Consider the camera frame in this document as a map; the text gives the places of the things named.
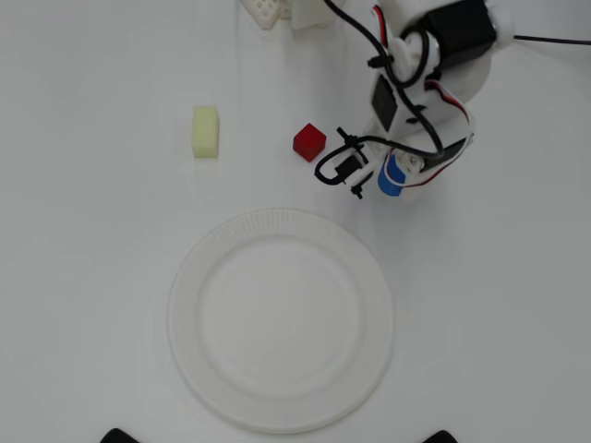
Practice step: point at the small black gripper camera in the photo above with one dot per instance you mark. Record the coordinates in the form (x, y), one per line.
(353, 167)

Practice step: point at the red cube block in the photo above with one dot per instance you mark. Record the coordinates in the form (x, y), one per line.
(309, 142)

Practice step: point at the blue cylinder block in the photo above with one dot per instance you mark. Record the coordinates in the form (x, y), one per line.
(390, 185)

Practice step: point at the pale yellow sponge block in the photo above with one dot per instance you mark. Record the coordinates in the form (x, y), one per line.
(205, 131)

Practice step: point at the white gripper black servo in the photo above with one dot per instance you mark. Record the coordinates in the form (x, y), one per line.
(412, 162)

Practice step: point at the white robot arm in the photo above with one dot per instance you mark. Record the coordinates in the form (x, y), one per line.
(467, 78)

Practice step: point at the white paper plate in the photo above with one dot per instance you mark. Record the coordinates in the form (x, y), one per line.
(280, 323)

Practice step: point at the black stand foot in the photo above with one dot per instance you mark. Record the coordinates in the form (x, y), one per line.
(444, 437)
(119, 436)

